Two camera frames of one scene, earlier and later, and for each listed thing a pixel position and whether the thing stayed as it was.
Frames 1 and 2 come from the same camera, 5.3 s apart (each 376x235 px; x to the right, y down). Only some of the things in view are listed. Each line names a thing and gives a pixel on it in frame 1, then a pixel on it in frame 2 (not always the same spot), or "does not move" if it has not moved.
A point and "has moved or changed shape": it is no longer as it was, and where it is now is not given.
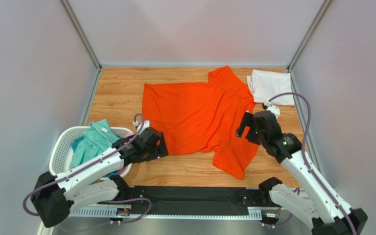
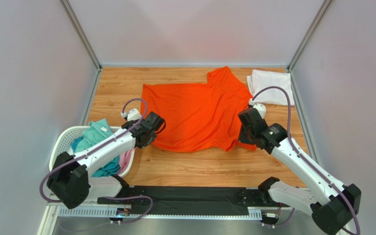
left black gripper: (160, 150) to (153, 136)
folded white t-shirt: (265, 84) does not move
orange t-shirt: (192, 118) has moved or changed shape
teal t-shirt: (99, 137) does not move
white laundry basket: (61, 148) does not move
